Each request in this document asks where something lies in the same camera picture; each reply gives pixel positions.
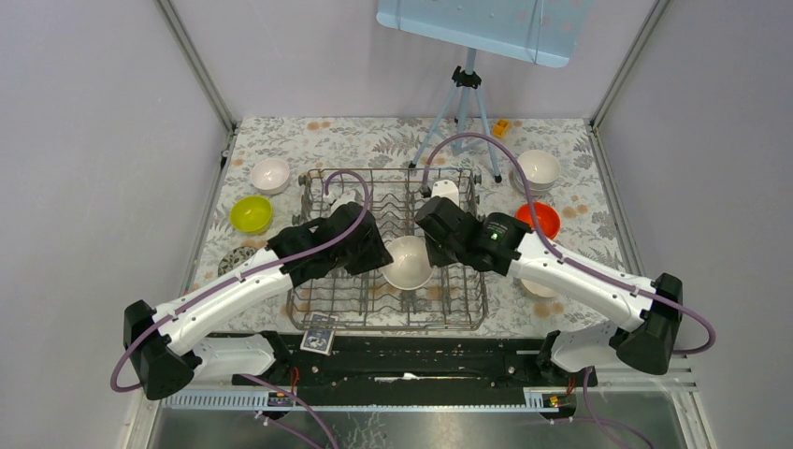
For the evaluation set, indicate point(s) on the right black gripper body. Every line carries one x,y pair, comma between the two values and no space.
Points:
443,253

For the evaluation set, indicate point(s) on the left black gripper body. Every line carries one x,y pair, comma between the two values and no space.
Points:
367,256

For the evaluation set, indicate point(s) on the beige patterned bowl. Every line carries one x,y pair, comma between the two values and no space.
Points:
537,290
410,269

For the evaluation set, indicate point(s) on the grey wire dish rack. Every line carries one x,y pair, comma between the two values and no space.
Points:
409,295

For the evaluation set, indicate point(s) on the orange bowl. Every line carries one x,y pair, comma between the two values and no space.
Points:
548,218

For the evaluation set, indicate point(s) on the white ribbed bowl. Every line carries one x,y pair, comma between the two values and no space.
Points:
540,168
536,189

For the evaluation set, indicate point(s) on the yellow-green bowl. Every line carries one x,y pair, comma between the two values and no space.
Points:
251,215

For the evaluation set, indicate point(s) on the pink patterned bowl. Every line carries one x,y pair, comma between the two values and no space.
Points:
235,258

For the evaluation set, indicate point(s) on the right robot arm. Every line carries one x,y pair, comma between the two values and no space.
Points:
640,327

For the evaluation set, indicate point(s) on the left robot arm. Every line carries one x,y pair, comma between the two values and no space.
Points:
169,345

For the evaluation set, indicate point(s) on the floral tablecloth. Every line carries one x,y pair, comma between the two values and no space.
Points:
316,147

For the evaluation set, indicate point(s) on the blue playing card box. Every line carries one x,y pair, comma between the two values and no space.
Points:
319,337

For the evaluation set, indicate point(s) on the orange toy block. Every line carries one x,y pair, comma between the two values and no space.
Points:
500,128

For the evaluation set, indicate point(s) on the light blue tripod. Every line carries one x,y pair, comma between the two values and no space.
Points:
466,86

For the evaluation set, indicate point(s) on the light blue board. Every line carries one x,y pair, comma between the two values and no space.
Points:
540,32

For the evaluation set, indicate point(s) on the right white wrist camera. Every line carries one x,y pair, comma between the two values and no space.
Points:
441,193

